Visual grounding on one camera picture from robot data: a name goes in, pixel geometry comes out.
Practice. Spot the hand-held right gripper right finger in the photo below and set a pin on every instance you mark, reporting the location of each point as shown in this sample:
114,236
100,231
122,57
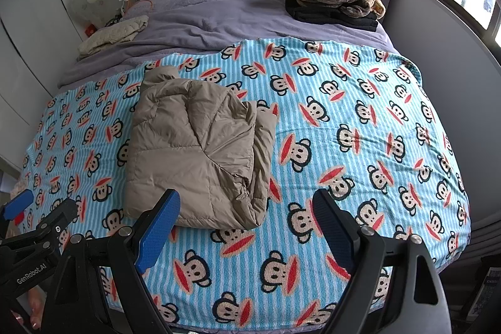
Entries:
334,228

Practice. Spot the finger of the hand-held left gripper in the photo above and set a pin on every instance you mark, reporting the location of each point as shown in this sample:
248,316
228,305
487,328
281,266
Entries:
17,204
58,216

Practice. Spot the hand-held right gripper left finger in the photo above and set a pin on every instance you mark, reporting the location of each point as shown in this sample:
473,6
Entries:
156,232

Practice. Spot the beige puffer jacket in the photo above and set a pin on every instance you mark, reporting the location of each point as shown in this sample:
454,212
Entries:
195,146

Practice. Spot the person's left hand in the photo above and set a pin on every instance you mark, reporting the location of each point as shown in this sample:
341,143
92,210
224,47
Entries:
36,310

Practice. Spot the monkey printed blue blanket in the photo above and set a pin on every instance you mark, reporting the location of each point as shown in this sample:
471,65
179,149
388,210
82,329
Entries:
352,146

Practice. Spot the white wardrobe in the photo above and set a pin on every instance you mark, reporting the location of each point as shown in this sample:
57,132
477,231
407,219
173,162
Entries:
23,64

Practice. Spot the printed booklet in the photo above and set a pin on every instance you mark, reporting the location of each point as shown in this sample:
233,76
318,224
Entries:
487,291

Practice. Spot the small red box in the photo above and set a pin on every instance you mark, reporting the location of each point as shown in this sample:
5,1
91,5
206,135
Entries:
90,30

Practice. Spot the cream folded garment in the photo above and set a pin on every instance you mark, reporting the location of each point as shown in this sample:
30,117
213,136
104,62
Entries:
113,32

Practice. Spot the purple duvet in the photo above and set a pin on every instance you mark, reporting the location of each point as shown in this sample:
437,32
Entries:
235,19

